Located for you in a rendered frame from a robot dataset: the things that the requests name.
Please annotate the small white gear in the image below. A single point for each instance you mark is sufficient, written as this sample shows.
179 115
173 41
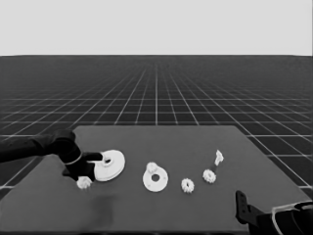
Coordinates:
206 176
150 168
84 184
184 186

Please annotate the large thick white disc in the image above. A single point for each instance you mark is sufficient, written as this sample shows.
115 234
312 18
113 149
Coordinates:
114 168

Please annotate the small white T-shaped piece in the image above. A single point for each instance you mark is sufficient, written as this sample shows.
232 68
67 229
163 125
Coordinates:
218 157

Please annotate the white round carrier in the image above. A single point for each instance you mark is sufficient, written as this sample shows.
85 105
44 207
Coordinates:
153 186

